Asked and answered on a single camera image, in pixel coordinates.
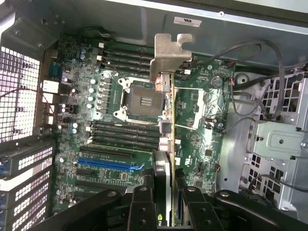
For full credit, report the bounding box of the black RAM slot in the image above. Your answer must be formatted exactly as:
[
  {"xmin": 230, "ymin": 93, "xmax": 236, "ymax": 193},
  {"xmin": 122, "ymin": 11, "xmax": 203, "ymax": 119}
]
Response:
[
  {"xmin": 90, "ymin": 133, "xmax": 161, "ymax": 142},
  {"xmin": 105, "ymin": 59, "xmax": 192, "ymax": 70},
  {"xmin": 96, "ymin": 53, "xmax": 154, "ymax": 63},
  {"xmin": 107, "ymin": 64, "xmax": 193, "ymax": 79},
  {"xmin": 88, "ymin": 140, "xmax": 159, "ymax": 150},
  {"xmin": 97, "ymin": 42, "xmax": 154, "ymax": 56},
  {"xmin": 91, "ymin": 127, "xmax": 161, "ymax": 136},
  {"xmin": 92, "ymin": 120, "xmax": 161, "ymax": 129}
]

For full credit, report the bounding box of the open PC case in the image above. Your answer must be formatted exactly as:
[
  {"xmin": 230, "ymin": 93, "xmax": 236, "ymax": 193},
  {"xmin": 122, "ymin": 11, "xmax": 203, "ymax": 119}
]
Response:
[{"xmin": 0, "ymin": 0, "xmax": 308, "ymax": 231}]

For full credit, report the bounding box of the long black expansion slot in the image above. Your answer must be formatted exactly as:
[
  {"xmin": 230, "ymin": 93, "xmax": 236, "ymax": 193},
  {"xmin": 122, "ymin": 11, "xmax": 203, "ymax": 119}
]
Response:
[
  {"xmin": 79, "ymin": 145, "xmax": 134, "ymax": 159},
  {"xmin": 75, "ymin": 179, "xmax": 128, "ymax": 192}
]

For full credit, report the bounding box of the short black expansion slot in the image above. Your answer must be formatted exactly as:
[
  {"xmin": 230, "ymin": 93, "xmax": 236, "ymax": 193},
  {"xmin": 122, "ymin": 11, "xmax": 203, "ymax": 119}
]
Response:
[{"xmin": 76, "ymin": 167, "xmax": 94, "ymax": 177}]

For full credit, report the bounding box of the thin black wire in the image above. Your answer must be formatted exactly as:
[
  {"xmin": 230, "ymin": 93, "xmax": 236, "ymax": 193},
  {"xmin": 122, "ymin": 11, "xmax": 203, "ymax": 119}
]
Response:
[{"xmin": 247, "ymin": 173, "xmax": 308, "ymax": 193}]

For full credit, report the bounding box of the silver perforated drive cage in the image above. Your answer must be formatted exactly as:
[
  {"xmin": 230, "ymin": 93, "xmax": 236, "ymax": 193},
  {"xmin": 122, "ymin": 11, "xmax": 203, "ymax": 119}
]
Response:
[{"xmin": 250, "ymin": 69, "xmax": 308, "ymax": 210}]

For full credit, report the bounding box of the green motherboard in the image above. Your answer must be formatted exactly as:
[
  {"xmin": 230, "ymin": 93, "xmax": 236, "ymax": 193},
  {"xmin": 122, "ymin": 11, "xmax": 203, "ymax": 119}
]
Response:
[{"xmin": 36, "ymin": 36, "xmax": 238, "ymax": 217}]

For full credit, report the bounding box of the blue expansion slot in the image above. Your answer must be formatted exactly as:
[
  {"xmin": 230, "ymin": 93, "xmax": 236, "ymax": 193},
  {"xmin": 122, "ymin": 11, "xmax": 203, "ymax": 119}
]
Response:
[{"xmin": 76, "ymin": 156, "xmax": 145, "ymax": 173}]

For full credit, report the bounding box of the black looped wire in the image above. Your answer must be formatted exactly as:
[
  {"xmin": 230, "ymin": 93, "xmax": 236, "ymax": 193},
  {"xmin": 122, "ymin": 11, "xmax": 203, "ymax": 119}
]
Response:
[{"xmin": 192, "ymin": 39, "xmax": 286, "ymax": 121}]

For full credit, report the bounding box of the CPU socket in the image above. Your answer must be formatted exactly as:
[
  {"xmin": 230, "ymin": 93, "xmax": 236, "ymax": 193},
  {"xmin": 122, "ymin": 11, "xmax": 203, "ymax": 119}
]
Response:
[{"xmin": 113, "ymin": 77, "xmax": 169, "ymax": 123}]

